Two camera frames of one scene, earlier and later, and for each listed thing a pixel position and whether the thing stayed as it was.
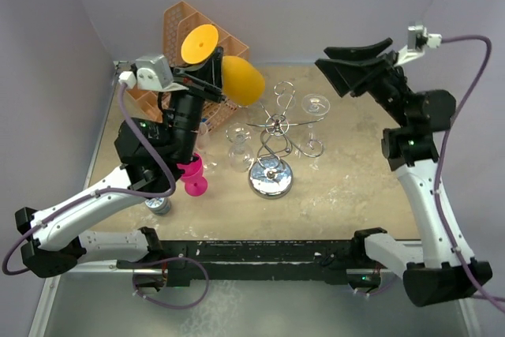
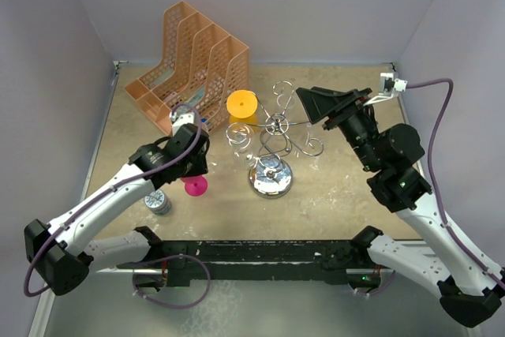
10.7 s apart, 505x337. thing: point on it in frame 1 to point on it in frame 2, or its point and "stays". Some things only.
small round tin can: (158, 205) stays
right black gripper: (349, 66) to (318, 102)
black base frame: (216, 262) stays
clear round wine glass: (241, 156) stays
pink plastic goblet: (193, 176) stays
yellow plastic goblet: (241, 83) to (241, 106)
